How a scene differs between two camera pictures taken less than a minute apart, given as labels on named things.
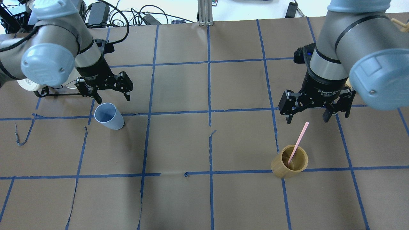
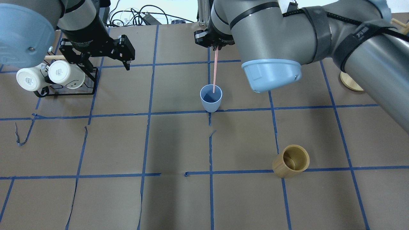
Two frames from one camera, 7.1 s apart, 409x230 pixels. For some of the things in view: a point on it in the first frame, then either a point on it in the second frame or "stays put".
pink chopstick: x=306 y=124 to x=215 y=68
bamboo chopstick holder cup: x=280 y=166 stays put
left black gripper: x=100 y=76 to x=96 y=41
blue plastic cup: x=106 y=114 to x=211 y=101
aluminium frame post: x=205 y=12 stays put
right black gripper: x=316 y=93 to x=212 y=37
